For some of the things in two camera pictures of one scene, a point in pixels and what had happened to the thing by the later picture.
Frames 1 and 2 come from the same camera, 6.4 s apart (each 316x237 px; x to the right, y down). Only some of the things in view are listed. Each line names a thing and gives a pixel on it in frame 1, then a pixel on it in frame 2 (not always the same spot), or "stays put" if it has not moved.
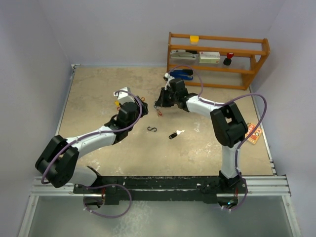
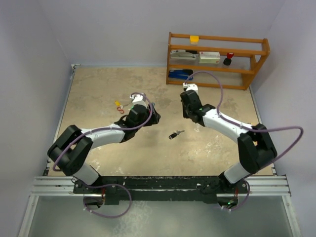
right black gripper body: [168, 99] → [185, 112]
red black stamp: [227, 61] stays put
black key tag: [173, 136] stays put
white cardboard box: [209, 57] stays put
